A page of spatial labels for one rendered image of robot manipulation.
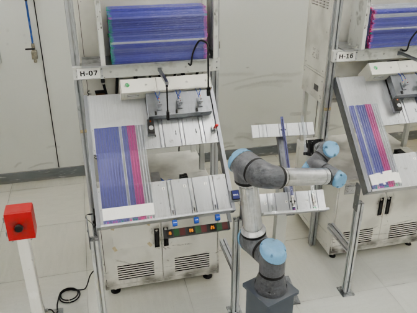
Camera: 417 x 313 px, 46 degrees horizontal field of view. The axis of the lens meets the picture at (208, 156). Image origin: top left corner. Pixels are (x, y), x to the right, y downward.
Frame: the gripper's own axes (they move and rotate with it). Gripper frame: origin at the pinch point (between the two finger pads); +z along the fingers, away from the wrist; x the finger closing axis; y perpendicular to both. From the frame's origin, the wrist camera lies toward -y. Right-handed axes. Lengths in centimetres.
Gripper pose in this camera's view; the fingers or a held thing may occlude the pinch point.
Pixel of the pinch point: (307, 153)
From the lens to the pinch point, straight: 263.5
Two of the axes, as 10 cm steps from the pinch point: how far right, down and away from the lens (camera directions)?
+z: -1.3, 0.0, 9.9
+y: -0.6, -10.0, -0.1
